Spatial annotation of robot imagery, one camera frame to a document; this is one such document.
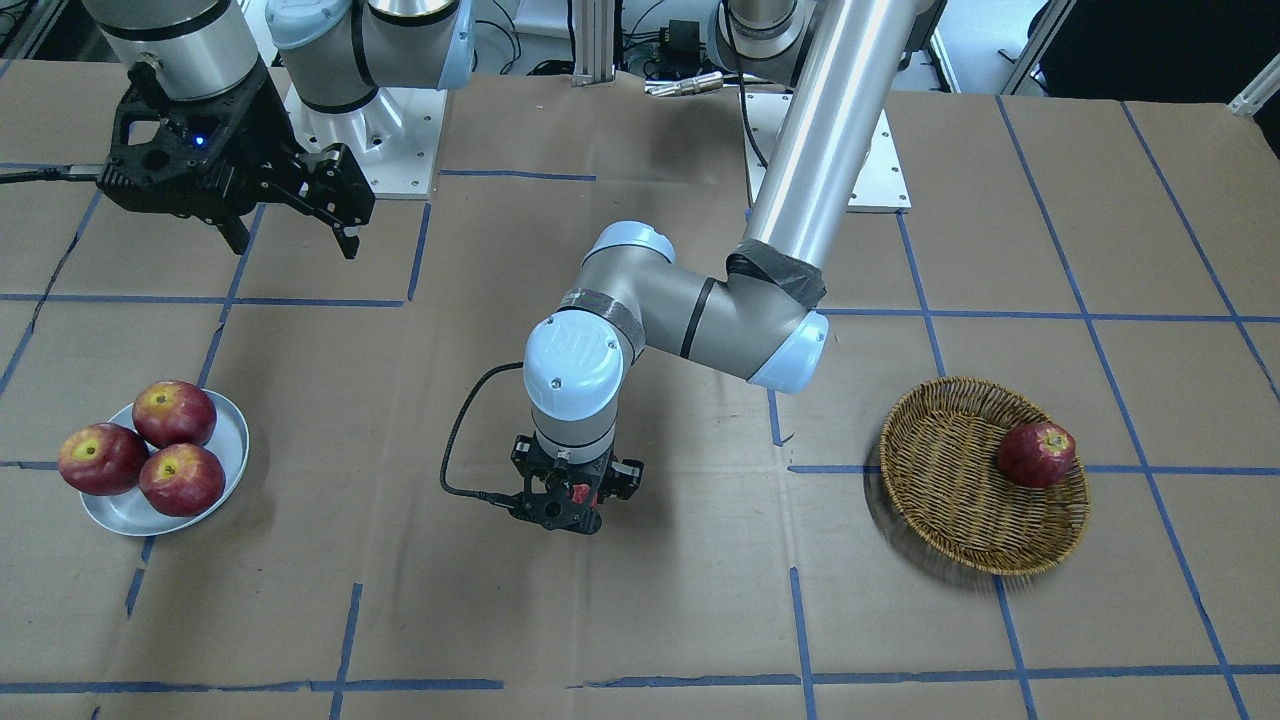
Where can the red yellow apple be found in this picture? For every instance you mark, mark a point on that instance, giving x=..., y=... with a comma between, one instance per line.
x=583, y=496

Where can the red apple plate outer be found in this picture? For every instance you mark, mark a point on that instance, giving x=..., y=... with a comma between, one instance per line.
x=103, y=459

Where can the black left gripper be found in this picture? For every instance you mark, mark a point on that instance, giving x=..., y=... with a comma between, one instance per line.
x=627, y=477

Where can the red apple plate front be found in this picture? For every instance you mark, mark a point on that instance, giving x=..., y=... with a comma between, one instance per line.
x=182, y=481

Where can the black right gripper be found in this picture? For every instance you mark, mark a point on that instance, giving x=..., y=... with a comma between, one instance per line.
x=262, y=138

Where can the red apple plate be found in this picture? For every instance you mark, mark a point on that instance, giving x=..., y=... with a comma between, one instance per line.
x=103, y=459
x=182, y=481
x=170, y=413

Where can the black power adapter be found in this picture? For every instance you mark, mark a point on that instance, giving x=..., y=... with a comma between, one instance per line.
x=680, y=42

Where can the red apple plate back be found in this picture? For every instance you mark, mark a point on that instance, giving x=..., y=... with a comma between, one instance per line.
x=170, y=413

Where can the woven wicker basket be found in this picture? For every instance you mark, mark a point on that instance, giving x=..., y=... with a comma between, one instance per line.
x=938, y=461

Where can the aluminium profile post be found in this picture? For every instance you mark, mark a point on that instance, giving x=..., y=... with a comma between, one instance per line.
x=593, y=33

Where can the dark red apple in basket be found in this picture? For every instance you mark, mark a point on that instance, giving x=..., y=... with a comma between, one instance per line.
x=1036, y=455

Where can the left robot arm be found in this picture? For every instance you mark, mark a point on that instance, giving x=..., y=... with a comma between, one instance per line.
x=760, y=323

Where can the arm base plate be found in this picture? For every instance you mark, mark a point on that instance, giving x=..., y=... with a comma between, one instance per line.
x=880, y=188
x=395, y=138

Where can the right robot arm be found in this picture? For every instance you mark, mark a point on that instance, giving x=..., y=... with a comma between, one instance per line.
x=338, y=54

